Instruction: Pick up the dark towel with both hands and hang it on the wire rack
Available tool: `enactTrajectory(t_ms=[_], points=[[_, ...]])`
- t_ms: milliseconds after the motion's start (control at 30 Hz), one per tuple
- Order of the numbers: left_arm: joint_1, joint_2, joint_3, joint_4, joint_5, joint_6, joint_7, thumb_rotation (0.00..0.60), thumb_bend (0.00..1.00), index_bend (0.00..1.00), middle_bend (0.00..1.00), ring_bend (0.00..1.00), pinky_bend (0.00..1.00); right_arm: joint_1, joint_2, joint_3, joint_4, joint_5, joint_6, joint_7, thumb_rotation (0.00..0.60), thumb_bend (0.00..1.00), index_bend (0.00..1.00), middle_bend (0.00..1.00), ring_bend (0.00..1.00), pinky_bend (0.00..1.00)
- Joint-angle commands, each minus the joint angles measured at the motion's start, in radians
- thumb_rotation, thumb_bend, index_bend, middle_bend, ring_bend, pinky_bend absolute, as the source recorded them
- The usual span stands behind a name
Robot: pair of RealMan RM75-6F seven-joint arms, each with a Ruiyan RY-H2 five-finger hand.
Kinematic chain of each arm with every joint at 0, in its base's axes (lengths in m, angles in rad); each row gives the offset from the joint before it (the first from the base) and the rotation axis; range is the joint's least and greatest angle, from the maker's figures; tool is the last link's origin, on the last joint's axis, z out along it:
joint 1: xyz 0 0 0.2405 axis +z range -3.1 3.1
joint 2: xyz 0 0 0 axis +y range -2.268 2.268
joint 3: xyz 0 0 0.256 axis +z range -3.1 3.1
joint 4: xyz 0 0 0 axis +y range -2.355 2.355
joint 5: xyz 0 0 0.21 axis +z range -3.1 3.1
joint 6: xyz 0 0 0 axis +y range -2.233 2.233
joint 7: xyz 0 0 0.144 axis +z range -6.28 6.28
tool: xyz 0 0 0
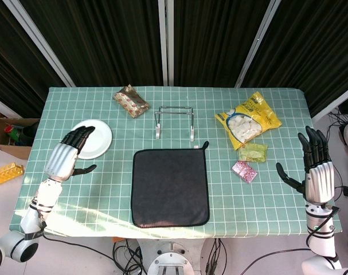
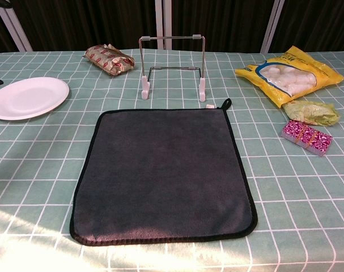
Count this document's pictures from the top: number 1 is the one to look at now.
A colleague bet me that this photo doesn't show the black floor cable bundle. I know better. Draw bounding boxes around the black floor cable bundle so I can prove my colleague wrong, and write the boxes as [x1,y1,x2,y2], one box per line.
[112,239,148,275]
[205,239,228,275]

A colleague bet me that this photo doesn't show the yellow dumpling bag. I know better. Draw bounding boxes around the yellow dumpling bag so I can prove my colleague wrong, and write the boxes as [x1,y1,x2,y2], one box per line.
[214,91,283,152]

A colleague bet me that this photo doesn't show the white frame post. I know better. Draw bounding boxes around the white frame post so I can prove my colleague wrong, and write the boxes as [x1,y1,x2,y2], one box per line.
[158,0,174,87]
[313,82,348,124]
[235,0,282,88]
[0,94,19,119]
[1,0,76,88]

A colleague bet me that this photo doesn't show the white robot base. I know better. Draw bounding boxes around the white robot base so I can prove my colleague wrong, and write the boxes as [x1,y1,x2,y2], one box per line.
[139,239,212,275]

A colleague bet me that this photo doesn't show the yellow plastic tray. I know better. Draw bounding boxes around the yellow plastic tray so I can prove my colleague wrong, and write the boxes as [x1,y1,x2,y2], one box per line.
[0,162,25,188]

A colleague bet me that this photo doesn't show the green checkered tablecloth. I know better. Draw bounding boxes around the green checkered tablecloth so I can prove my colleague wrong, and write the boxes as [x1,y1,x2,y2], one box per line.
[9,85,343,239]

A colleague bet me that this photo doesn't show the green crumpled packet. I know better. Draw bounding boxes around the green crumpled packet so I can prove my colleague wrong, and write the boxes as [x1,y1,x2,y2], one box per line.
[237,143,269,163]

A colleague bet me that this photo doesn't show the dark blue cloth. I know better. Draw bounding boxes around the dark blue cloth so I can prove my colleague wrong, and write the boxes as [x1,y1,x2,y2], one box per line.
[131,140,210,229]

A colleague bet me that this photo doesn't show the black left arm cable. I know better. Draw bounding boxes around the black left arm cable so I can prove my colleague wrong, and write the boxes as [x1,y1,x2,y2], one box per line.
[41,226,119,270]

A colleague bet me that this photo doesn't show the thin black wall cables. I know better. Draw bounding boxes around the thin black wall cables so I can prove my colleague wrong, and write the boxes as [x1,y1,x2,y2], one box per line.
[324,110,348,198]

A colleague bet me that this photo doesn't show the metal wire rack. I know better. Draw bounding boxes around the metal wire rack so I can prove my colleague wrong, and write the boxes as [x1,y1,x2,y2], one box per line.
[154,105,196,142]

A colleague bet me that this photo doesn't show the black pleated curtain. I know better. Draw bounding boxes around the black pleated curtain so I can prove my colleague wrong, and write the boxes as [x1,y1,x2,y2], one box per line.
[172,0,271,88]
[241,0,348,118]
[0,0,70,118]
[18,0,166,88]

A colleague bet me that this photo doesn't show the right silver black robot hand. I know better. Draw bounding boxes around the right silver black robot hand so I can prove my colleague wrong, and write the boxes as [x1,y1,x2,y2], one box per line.
[276,125,335,205]

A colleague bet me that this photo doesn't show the white round plate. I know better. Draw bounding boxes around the white round plate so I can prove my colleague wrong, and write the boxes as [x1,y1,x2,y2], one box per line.
[71,119,113,160]

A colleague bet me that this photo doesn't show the cardboard box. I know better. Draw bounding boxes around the cardboard box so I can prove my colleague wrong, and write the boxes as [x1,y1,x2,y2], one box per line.
[0,117,40,160]

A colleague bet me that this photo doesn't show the brown snack packet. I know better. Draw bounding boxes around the brown snack packet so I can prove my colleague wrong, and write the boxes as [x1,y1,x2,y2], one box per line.
[113,84,150,119]

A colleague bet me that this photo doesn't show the pink foil packet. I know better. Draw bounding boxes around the pink foil packet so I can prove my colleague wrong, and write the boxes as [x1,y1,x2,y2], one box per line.
[231,160,259,183]

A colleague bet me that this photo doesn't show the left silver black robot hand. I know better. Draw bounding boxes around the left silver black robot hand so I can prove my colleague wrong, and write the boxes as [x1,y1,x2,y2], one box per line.
[44,125,97,182]

